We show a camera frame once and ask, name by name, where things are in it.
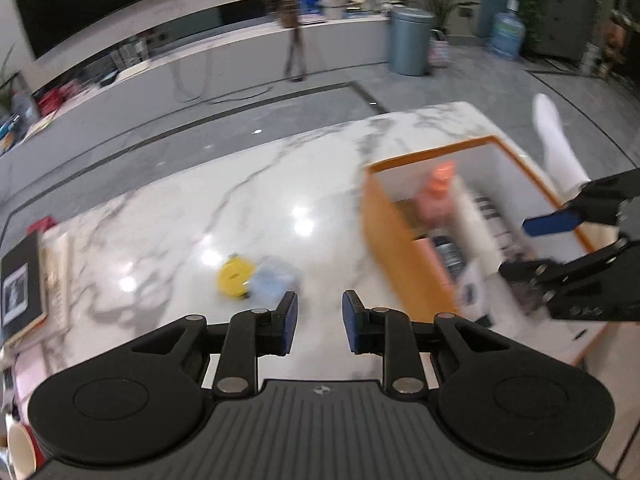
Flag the red boxes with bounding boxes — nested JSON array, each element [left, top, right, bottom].
[[32, 80, 83, 116]]

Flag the low media console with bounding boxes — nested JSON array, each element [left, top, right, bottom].
[[0, 10, 396, 161]]

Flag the white pot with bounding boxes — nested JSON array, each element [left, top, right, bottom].
[[320, 0, 351, 21]]

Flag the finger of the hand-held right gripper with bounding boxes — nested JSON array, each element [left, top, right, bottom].
[[522, 167, 640, 238], [499, 237, 640, 322]]

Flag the yellow tape measure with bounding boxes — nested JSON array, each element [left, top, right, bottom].
[[216, 255, 258, 301]]

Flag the illustrated card box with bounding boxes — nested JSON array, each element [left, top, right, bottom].
[[500, 245, 547, 316]]

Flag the dark cover book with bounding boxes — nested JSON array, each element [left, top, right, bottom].
[[0, 232, 48, 346]]

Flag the grey cabinet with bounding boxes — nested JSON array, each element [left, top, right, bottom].
[[532, 0, 601, 61]]

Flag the white tapered object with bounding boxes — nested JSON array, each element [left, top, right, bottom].
[[531, 92, 592, 196]]

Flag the clear water bottle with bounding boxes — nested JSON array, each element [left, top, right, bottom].
[[10, 87, 38, 126]]

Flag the black spray bottle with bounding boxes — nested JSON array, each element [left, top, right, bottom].
[[429, 230, 468, 286]]

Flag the orange storage box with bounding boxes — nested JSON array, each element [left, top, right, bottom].
[[361, 134, 613, 367]]

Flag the blue water jug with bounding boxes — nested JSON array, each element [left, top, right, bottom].
[[487, 0, 527, 61]]

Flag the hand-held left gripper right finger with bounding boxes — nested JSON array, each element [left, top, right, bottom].
[[341, 289, 506, 395]]

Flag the black cable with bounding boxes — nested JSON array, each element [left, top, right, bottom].
[[172, 52, 273, 106]]

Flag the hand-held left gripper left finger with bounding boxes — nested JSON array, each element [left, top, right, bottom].
[[131, 290, 299, 395]]

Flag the clear plastic box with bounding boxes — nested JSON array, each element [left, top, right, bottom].
[[245, 255, 303, 306]]

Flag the plaid box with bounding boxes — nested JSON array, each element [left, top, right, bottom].
[[470, 195, 523, 261]]

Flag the black television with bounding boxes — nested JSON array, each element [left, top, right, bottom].
[[10, 0, 223, 61]]

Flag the grey trash bin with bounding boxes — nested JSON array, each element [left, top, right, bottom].
[[387, 5, 436, 77]]

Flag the striped bag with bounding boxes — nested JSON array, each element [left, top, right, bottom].
[[427, 30, 451, 68]]

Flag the pink pump bottle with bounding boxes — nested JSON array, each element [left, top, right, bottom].
[[412, 160, 463, 228]]

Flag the small red object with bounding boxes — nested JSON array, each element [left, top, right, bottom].
[[26, 216, 60, 235]]

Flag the white tube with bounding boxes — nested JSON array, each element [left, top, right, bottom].
[[455, 262, 496, 321]]

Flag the red mug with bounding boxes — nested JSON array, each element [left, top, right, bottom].
[[5, 412, 48, 480]]

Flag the pink case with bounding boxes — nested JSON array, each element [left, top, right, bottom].
[[0, 355, 56, 411]]

